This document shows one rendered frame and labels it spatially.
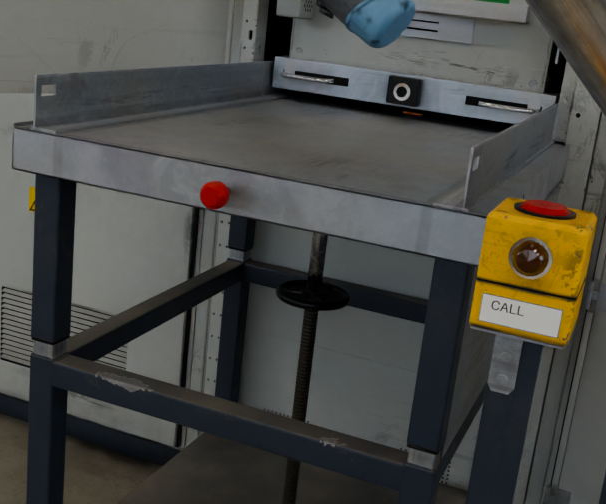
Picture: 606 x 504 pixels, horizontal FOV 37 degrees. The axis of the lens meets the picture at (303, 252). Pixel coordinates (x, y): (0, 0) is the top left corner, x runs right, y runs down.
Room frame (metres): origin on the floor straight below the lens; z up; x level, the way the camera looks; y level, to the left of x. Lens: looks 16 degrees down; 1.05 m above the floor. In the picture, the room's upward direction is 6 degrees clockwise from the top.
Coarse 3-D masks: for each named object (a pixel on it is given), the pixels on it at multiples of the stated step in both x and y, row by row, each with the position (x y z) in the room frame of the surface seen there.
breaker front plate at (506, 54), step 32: (512, 0) 1.66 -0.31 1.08; (320, 32) 1.78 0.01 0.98; (416, 32) 1.72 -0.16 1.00; (448, 32) 1.70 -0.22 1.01; (480, 32) 1.68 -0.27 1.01; (512, 32) 1.66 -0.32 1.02; (544, 32) 1.64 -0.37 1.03; (352, 64) 1.76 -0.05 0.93; (384, 64) 1.74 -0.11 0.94; (416, 64) 1.72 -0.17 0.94; (448, 64) 1.69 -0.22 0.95; (480, 64) 1.67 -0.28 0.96; (512, 64) 1.65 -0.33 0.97; (544, 64) 1.63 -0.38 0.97
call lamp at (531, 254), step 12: (528, 240) 0.69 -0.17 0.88; (540, 240) 0.69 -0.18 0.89; (516, 252) 0.69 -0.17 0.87; (528, 252) 0.68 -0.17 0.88; (540, 252) 0.68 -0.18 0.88; (516, 264) 0.68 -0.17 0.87; (528, 264) 0.68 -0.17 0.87; (540, 264) 0.68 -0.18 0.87; (528, 276) 0.69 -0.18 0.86; (540, 276) 0.69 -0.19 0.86
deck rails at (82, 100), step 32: (224, 64) 1.62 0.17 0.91; (256, 64) 1.74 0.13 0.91; (64, 96) 1.19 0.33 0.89; (96, 96) 1.26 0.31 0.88; (128, 96) 1.34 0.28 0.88; (160, 96) 1.42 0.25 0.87; (192, 96) 1.52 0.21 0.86; (224, 96) 1.63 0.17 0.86; (256, 96) 1.75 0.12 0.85; (32, 128) 1.14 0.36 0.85; (64, 128) 1.15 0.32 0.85; (512, 128) 1.16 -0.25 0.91; (544, 128) 1.46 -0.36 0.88; (480, 160) 0.99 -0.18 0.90; (512, 160) 1.20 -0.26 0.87; (448, 192) 1.02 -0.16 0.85; (480, 192) 1.02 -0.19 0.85
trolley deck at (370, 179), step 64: (128, 128) 1.23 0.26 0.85; (192, 128) 1.30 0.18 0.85; (256, 128) 1.37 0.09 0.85; (320, 128) 1.44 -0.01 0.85; (384, 128) 1.53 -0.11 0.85; (448, 128) 1.62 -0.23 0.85; (128, 192) 1.09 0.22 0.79; (192, 192) 1.06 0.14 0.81; (256, 192) 1.03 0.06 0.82; (320, 192) 1.00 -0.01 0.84; (384, 192) 1.00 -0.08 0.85; (512, 192) 1.09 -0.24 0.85; (448, 256) 0.95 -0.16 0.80
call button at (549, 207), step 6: (522, 204) 0.73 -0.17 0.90; (528, 204) 0.72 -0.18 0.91; (534, 204) 0.72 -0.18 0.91; (540, 204) 0.73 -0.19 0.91; (546, 204) 0.73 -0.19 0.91; (552, 204) 0.73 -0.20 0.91; (558, 204) 0.74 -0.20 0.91; (534, 210) 0.72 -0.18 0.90; (540, 210) 0.71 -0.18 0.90; (546, 210) 0.71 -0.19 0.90; (552, 210) 0.71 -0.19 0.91; (558, 210) 0.71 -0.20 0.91; (564, 210) 0.72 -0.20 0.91
